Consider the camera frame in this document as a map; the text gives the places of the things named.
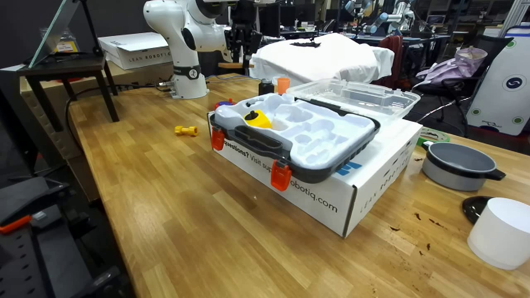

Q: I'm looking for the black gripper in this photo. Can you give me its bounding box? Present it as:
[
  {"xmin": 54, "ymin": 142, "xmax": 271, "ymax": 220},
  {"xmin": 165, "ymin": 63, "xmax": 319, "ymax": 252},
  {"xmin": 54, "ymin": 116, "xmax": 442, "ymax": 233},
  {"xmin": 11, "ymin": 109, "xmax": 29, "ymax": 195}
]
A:
[{"xmin": 223, "ymin": 25, "xmax": 261, "ymax": 66}]

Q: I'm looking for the red and blue toy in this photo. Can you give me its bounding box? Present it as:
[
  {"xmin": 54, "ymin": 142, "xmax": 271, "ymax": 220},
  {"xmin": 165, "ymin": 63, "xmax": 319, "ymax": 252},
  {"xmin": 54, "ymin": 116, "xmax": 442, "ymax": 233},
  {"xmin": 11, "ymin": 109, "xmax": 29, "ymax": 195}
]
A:
[{"xmin": 211, "ymin": 98, "xmax": 236, "ymax": 112}]

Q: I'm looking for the small orange cup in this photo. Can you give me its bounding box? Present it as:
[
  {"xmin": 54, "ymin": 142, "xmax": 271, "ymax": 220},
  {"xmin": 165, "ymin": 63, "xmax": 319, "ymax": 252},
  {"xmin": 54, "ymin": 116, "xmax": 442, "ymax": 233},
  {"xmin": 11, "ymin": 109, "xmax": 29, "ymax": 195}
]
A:
[{"xmin": 274, "ymin": 76, "xmax": 293, "ymax": 98}]

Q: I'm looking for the yellow toy with black button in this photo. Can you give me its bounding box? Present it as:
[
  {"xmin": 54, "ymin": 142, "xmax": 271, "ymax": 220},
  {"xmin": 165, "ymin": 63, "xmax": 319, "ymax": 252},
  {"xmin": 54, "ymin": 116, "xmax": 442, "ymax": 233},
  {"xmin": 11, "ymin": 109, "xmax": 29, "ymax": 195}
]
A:
[{"xmin": 243, "ymin": 109, "xmax": 274, "ymax": 132}]

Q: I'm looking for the white cloth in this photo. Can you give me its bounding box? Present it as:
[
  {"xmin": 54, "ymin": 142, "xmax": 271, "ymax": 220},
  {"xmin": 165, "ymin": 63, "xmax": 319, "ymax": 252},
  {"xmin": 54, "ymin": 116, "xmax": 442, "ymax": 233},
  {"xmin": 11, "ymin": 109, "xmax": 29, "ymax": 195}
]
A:
[{"xmin": 246, "ymin": 33, "xmax": 397, "ymax": 88}]

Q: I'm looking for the yellow toy dumbbell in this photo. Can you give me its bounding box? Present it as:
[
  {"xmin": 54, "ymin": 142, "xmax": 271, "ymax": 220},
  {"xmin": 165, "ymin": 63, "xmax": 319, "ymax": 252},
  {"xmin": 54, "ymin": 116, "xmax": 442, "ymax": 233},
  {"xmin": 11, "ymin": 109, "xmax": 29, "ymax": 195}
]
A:
[{"xmin": 172, "ymin": 124, "xmax": 200, "ymax": 139}]

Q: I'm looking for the grey toy tool case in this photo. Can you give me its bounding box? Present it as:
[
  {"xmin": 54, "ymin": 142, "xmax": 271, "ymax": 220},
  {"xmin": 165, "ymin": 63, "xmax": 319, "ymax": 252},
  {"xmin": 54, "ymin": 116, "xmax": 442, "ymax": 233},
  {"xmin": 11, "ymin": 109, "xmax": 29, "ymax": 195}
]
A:
[{"xmin": 208, "ymin": 91, "xmax": 382, "ymax": 194}]

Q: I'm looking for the flat white box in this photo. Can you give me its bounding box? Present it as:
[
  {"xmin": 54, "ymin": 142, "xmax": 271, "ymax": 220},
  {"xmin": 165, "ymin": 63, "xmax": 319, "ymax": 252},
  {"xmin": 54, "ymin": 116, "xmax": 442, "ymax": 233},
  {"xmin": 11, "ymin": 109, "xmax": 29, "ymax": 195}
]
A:
[{"xmin": 95, "ymin": 30, "xmax": 173, "ymax": 73}]

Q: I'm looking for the clear plastic tray lid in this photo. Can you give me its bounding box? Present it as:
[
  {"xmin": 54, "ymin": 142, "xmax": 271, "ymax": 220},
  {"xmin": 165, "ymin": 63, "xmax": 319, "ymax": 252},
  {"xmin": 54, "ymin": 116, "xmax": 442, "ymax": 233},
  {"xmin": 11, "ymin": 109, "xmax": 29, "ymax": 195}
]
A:
[{"xmin": 284, "ymin": 78, "xmax": 422, "ymax": 129}]

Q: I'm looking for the red chair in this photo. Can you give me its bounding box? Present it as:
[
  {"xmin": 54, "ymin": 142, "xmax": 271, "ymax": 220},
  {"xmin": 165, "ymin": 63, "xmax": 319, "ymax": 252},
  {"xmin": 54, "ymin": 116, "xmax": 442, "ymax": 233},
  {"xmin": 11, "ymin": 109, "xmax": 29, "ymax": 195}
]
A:
[{"xmin": 379, "ymin": 35, "xmax": 408, "ymax": 91}]

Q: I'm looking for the white cardboard box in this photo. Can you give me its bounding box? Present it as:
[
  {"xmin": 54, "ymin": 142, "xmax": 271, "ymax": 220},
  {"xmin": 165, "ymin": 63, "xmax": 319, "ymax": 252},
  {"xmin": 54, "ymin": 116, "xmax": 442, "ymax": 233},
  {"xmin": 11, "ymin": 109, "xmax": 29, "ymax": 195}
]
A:
[{"xmin": 206, "ymin": 98, "xmax": 423, "ymax": 240}]

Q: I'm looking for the black side table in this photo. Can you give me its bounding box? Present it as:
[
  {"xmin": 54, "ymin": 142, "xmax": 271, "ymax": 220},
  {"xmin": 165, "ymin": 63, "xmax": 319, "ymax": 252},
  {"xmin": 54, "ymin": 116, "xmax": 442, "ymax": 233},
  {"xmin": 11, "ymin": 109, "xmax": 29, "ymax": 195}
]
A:
[{"xmin": 0, "ymin": 51, "xmax": 120, "ymax": 136}]

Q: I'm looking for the purple cloth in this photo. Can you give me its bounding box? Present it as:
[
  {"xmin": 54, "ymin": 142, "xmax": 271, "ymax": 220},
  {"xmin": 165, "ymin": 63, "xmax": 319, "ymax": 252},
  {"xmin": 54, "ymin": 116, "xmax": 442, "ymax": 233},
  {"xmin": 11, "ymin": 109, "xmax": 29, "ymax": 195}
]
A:
[{"xmin": 413, "ymin": 45, "xmax": 490, "ymax": 88}]

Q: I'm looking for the grey pot with black rim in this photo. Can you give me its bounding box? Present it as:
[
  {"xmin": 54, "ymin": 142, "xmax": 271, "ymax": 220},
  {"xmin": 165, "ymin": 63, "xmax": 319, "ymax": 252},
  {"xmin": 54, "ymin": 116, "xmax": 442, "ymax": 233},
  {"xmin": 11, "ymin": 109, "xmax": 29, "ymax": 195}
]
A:
[{"xmin": 418, "ymin": 141, "xmax": 506, "ymax": 194}]

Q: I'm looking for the white machine with round logo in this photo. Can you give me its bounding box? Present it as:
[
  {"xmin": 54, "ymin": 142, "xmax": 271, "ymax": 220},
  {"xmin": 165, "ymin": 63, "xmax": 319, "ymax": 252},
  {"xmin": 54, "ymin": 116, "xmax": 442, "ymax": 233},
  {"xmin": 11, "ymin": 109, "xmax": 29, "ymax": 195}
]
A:
[{"xmin": 463, "ymin": 35, "xmax": 530, "ymax": 139}]

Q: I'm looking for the black round lid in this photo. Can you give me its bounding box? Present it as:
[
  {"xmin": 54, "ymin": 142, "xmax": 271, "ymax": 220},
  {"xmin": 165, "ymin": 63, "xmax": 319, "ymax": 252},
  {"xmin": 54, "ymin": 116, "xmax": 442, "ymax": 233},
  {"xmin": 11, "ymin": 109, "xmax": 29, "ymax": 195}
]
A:
[{"xmin": 460, "ymin": 194, "xmax": 500, "ymax": 227}]

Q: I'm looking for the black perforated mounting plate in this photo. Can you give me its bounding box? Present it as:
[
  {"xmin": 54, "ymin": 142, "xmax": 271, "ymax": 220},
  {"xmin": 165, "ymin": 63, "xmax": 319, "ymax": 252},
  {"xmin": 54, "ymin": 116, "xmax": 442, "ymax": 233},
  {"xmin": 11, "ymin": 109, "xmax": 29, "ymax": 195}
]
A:
[{"xmin": 0, "ymin": 175, "xmax": 135, "ymax": 298}]

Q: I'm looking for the orange and black clamp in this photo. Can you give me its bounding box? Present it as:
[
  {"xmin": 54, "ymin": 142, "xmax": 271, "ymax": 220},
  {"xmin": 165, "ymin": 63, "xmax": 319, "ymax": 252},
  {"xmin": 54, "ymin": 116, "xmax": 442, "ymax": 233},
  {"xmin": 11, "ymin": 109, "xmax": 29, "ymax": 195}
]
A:
[{"xmin": 0, "ymin": 213, "xmax": 36, "ymax": 237}]

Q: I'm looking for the white cup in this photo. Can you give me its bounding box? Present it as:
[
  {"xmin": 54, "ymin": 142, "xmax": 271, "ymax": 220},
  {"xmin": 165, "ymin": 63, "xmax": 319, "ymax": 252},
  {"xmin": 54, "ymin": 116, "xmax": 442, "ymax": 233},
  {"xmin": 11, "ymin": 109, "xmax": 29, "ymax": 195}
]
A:
[{"xmin": 465, "ymin": 197, "xmax": 530, "ymax": 273}]

